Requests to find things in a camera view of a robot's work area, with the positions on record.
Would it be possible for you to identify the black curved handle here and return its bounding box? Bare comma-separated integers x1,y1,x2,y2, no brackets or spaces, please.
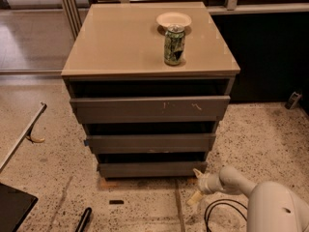
75,207,92,232

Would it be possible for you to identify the black cable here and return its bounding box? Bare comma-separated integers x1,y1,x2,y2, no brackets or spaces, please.
204,198,249,232

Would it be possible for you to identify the grey middle drawer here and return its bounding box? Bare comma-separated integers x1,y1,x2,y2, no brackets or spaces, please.
86,133,215,154

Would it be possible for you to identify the green soda can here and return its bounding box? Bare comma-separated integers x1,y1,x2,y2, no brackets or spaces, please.
164,24,185,66

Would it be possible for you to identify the grey wall device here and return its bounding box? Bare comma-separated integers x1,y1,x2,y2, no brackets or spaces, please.
285,92,302,109

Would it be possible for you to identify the black panel corner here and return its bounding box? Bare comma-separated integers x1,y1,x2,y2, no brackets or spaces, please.
0,184,38,232

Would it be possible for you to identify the white paper bowl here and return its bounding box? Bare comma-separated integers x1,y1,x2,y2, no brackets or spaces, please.
156,12,191,28

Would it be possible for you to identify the metal table leg frame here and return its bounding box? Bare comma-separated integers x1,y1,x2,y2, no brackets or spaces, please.
0,102,47,173

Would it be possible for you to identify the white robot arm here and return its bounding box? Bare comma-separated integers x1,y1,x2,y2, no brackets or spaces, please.
187,165,309,232

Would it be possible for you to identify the grey bottom drawer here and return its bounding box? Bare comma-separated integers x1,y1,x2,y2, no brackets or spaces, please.
97,152,207,178

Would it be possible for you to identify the grey top drawer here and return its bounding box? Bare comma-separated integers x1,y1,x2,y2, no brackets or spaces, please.
70,96,230,124

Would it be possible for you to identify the grey drawer cabinet beige top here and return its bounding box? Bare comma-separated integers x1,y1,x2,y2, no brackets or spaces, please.
61,1,241,179

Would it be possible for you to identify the small black floor plate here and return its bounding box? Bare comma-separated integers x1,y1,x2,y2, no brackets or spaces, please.
109,199,125,205

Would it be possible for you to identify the grey drawer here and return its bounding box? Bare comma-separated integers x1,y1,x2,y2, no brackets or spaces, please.
70,96,230,124
97,152,207,178
86,133,215,154

